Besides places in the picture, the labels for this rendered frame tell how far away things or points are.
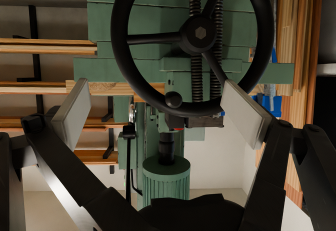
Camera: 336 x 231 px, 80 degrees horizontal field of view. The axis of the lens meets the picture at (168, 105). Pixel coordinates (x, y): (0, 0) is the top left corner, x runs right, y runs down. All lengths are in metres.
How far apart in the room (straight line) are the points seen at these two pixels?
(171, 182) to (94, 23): 0.52
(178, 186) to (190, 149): 2.54
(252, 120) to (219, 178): 3.41
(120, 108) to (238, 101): 0.71
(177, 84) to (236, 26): 0.25
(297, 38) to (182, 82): 1.62
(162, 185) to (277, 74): 0.49
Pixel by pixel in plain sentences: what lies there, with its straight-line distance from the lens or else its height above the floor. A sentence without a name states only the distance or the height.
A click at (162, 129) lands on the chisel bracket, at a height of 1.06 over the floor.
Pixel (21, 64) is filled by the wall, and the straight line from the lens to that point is 3.55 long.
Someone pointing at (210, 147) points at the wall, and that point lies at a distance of 3.31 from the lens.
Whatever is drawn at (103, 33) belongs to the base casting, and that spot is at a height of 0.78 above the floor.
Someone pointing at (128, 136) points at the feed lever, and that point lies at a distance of 0.85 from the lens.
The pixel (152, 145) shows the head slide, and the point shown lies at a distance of 0.83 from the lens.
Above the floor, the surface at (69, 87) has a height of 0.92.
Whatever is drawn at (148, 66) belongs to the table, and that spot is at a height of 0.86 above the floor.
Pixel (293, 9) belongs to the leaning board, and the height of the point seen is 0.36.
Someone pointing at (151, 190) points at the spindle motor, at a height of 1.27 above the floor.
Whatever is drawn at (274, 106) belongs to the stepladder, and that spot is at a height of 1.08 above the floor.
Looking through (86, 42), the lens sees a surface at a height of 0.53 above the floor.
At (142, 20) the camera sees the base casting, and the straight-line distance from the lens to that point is 0.55.
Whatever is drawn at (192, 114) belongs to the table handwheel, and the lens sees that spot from 0.36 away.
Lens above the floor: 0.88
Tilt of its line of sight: 9 degrees up
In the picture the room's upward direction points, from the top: 179 degrees counter-clockwise
